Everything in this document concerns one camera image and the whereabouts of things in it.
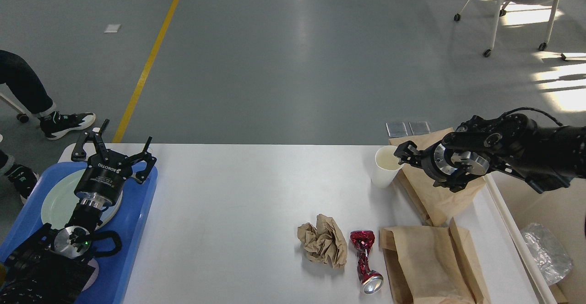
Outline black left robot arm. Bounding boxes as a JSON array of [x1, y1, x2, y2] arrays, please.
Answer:
[[1, 120, 157, 304]]

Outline white paper cup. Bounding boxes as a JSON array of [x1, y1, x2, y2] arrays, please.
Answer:
[[372, 145, 403, 189]]

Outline person leg dark jeans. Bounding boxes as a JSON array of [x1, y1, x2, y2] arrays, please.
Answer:
[[0, 50, 57, 118]]

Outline crumpled brown paper ball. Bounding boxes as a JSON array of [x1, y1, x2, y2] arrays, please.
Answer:
[[297, 214, 349, 269]]

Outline brown paper bag upper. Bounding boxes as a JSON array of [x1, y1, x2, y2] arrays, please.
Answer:
[[388, 128, 487, 228]]

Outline blue plastic tray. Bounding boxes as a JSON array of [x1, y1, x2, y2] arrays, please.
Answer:
[[0, 162, 158, 304]]

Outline brown paper bag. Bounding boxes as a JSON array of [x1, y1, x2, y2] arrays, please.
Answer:
[[388, 128, 487, 228], [379, 220, 491, 304]]

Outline crushed red soda can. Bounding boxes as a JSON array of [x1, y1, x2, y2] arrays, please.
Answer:
[[350, 230, 384, 295]]

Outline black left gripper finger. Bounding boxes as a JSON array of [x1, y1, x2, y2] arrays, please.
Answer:
[[71, 119, 110, 162], [120, 136, 157, 185]]

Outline green plate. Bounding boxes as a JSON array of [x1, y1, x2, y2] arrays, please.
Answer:
[[41, 169, 123, 230]]

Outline brown paper bag lower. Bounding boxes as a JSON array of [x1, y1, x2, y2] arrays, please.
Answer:
[[379, 220, 491, 304]]

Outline aluminium foil tray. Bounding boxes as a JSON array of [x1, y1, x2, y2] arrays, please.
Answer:
[[520, 223, 574, 286]]

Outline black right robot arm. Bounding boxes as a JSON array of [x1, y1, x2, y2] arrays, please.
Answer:
[[394, 107, 586, 194]]

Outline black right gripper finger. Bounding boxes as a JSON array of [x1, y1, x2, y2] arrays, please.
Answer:
[[394, 141, 423, 167]]

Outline grey floor outlet plate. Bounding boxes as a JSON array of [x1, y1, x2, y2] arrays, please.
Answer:
[[385, 122, 431, 138]]

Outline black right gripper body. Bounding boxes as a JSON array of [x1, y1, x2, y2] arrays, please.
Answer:
[[421, 144, 490, 193]]

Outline white plastic bin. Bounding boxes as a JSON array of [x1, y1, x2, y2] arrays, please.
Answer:
[[483, 171, 586, 304]]

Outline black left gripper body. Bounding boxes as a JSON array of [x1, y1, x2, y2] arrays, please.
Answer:
[[74, 151, 133, 208]]

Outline black green sneaker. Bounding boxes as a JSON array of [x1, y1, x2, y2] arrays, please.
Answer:
[[1, 163, 38, 205], [40, 111, 96, 141]]

